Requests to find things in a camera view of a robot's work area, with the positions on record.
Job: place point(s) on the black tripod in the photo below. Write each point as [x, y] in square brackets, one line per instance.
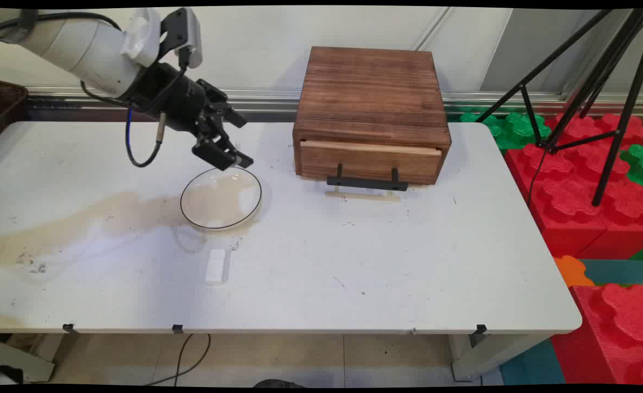
[619, 131]

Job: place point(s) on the white table leg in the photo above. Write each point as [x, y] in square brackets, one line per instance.
[21, 360]
[485, 355]

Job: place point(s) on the large red foam block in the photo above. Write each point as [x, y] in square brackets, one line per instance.
[567, 202]

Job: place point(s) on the shallow white bowl, black rim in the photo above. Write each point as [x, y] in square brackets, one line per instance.
[220, 202]

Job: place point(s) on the metal wall rail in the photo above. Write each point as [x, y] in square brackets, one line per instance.
[267, 101]

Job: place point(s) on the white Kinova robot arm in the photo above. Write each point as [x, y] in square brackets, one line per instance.
[81, 49]

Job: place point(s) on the green foam block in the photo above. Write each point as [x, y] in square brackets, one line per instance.
[641, 164]
[518, 128]

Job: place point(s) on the dark wicker basket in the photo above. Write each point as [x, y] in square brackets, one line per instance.
[5, 106]

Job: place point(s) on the black table edge clip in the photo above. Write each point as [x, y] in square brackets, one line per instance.
[69, 328]
[481, 328]
[177, 328]

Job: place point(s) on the brown wooden drawer cabinet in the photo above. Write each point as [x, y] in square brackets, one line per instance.
[370, 93]

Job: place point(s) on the teal foam mat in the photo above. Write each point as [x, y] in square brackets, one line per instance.
[534, 365]
[619, 272]

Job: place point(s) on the orange foam piece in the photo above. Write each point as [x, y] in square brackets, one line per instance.
[571, 272]

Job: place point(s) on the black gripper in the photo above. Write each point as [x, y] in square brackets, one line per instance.
[174, 101]

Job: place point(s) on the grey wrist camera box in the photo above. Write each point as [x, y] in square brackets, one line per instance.
[193, 33]

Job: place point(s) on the wooden drawer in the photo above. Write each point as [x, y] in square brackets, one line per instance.
[365, 164]

